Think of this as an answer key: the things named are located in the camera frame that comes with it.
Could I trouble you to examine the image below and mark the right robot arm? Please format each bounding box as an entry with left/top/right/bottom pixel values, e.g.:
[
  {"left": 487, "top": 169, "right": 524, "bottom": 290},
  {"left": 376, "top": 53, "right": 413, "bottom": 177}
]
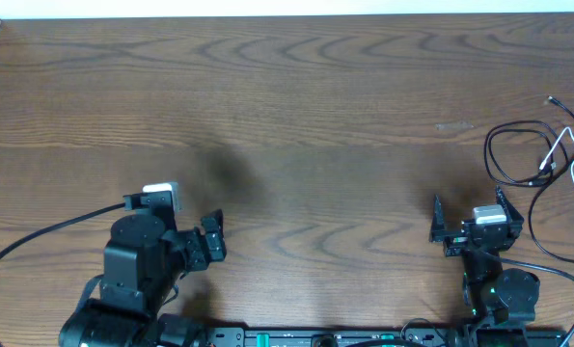
[{"left": 429, "top": 187, "right": 540, "bottom": 346}]

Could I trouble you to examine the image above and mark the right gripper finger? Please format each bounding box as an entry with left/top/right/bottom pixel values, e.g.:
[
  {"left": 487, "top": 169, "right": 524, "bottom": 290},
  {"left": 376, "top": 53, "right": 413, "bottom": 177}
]
[
  {"left": 495, "top": 185, "right": 524, "bottom": 227},
  {"left": 429, "top": 195, "right": 447, "bottom": 241}
]

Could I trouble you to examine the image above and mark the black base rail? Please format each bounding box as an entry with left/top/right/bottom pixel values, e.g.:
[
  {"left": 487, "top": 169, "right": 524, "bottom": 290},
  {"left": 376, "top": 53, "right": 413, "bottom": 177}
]
[{"left": 204, "top": 312, "right": 572, "bottom": 347}]

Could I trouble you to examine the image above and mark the long black usb cable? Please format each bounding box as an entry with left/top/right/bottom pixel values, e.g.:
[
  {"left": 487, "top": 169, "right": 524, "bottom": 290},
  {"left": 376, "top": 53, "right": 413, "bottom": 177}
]
[{"left": 527, "top": 95, "right": 574, "bottom": 265}]

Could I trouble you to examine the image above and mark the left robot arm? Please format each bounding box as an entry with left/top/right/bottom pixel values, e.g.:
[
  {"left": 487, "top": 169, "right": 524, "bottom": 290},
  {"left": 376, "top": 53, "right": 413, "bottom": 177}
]
[{"left": 58, "top": 190, "right": 227, "bottom": 347}]

